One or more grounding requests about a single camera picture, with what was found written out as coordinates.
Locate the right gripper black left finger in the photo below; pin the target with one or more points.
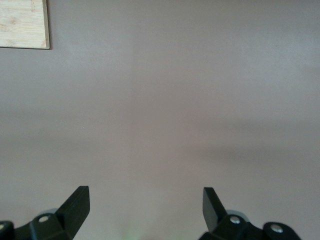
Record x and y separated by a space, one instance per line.
72 215

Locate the wooden cutting board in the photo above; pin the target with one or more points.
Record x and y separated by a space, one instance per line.
22 23

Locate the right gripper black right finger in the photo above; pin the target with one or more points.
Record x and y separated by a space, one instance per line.
215 217

